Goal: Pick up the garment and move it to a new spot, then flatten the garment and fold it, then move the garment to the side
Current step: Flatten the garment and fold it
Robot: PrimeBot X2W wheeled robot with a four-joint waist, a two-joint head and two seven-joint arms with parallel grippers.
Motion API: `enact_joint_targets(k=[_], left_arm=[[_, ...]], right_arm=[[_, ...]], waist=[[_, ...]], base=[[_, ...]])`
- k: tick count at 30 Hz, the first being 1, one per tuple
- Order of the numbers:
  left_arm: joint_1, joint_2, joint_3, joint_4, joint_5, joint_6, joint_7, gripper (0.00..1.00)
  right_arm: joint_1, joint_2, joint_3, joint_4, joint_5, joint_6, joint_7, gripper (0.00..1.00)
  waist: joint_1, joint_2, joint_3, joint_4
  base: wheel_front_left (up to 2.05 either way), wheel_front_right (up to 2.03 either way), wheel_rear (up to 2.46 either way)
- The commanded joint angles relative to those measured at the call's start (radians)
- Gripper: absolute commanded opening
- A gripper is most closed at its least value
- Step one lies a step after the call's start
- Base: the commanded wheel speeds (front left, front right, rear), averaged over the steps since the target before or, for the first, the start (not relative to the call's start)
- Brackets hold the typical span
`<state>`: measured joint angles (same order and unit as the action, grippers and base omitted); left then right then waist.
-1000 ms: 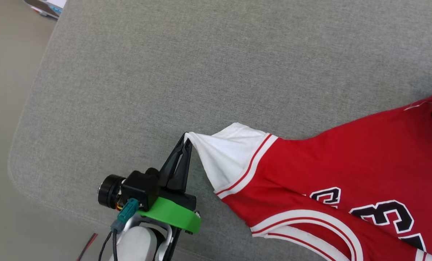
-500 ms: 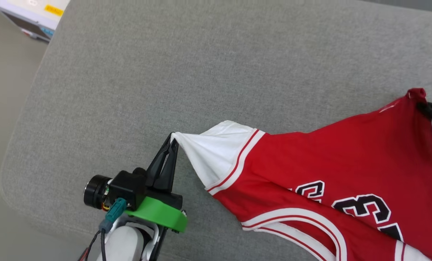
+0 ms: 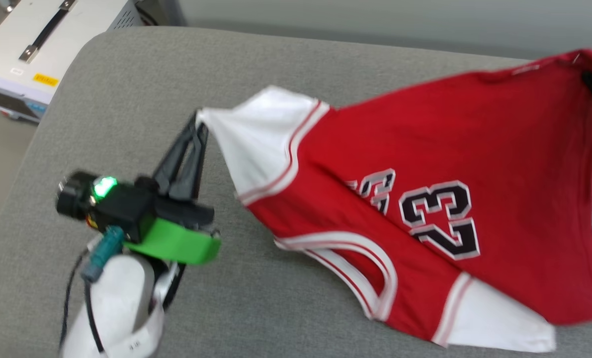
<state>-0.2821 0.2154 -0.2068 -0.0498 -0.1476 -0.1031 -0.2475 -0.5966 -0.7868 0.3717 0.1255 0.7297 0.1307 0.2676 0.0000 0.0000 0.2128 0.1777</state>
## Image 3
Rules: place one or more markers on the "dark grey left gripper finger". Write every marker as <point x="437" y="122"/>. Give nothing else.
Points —
<point x="174" y="159"/>
<point x="194" y="169"/>

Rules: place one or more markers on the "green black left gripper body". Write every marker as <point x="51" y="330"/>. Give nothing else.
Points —
<point x="181" y="243"/>

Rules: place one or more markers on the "red white basketball jersey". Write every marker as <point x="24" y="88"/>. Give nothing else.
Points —
<point x="499" y="139"/>

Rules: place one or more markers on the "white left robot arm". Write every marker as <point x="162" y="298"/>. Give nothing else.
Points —
<point x="122" y="298"/>

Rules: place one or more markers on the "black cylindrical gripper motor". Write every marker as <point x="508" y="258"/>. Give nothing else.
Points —
<point x="72" y="196"/>

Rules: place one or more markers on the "white metal instrument case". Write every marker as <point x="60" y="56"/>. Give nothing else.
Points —
<point x="82" y="44"/>

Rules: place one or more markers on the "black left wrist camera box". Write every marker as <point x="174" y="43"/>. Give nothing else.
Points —
<point x="124" y="209"/>

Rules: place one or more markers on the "grey partition post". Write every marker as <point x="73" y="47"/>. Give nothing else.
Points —
<point x="169" y="10"/>

